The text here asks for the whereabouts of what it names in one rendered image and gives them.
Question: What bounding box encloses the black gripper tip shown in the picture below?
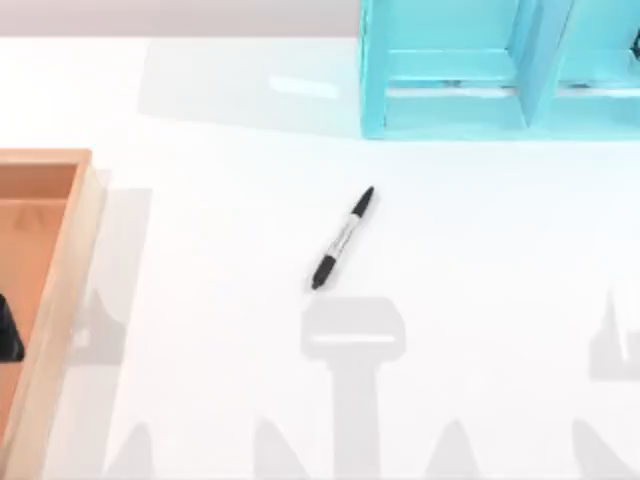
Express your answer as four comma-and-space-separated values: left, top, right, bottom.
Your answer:
0, 293, 26, 364

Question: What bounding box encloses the light blue rack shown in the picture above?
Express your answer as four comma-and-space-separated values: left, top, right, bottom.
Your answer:
357, 0, 640, 142

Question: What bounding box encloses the black and grey marker pen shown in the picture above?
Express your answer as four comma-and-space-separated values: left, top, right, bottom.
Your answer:
309, 185, 376, 292

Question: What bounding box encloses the shallow salmon-coloured box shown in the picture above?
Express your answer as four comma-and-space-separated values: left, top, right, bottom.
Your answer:
0, 148, 107, 480

